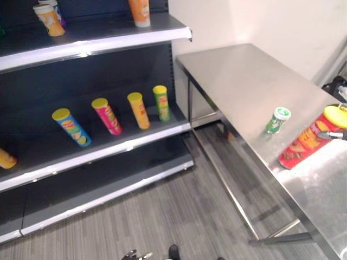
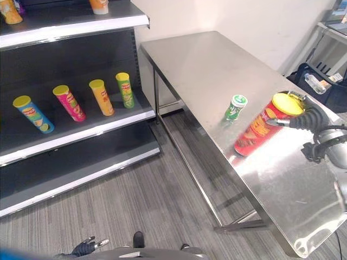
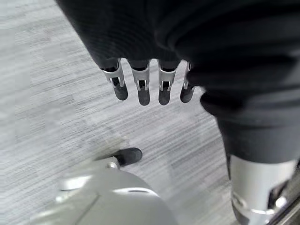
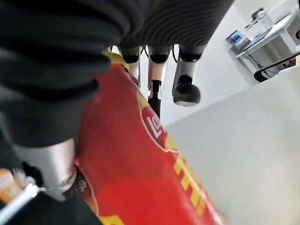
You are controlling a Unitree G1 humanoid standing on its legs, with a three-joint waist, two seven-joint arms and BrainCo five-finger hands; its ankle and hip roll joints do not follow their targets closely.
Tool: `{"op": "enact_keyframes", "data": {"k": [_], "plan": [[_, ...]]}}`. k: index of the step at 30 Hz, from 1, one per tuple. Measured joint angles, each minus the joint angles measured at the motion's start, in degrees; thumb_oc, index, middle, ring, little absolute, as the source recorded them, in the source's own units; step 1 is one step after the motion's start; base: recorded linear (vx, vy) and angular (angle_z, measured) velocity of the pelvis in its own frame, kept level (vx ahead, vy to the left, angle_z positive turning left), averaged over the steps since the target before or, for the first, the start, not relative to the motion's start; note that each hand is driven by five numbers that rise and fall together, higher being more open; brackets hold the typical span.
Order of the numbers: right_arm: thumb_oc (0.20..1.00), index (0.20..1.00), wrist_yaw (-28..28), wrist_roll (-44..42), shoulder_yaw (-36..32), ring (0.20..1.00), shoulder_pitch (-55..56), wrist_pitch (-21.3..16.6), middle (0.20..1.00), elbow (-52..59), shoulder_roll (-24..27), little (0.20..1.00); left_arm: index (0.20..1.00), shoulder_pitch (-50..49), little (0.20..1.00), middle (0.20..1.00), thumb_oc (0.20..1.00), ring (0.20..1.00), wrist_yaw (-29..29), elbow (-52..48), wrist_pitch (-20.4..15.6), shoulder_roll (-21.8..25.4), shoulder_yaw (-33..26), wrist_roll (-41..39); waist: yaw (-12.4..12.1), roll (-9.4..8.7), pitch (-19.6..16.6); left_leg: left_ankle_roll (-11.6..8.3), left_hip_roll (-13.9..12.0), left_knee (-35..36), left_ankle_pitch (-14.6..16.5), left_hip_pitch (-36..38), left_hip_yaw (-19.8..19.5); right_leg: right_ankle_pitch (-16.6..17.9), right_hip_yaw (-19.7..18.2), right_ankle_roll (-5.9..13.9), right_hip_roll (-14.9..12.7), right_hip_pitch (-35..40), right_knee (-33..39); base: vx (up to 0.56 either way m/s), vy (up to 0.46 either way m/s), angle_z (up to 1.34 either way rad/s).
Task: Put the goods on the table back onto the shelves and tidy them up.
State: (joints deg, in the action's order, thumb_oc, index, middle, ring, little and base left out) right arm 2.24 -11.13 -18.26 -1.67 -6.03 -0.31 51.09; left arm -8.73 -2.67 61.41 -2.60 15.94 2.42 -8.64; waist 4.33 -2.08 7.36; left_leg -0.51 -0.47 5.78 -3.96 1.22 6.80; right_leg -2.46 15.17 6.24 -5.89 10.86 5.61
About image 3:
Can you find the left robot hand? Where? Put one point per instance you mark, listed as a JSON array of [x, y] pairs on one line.
[[178, 35]]

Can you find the dark robot foot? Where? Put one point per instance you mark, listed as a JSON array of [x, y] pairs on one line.
[[129, 155]]

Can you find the silver robot leg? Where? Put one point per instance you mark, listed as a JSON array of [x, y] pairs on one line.
[[103, 197]]

